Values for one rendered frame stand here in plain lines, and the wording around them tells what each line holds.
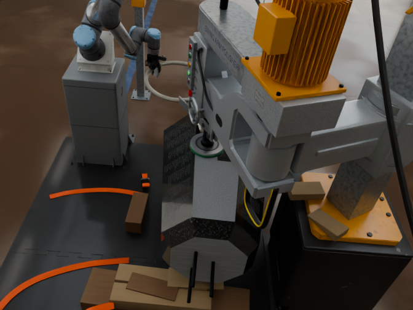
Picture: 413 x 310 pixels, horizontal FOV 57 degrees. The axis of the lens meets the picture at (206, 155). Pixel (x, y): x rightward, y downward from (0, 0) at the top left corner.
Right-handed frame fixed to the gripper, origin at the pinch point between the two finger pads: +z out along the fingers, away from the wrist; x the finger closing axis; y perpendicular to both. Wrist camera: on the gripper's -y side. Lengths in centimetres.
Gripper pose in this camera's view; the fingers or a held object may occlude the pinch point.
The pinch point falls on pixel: (155, 74)
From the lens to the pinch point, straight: 301.1
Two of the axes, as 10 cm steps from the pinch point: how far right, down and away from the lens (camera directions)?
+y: -6.4, 5.0, -5.8
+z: -1.2, 6.9, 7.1
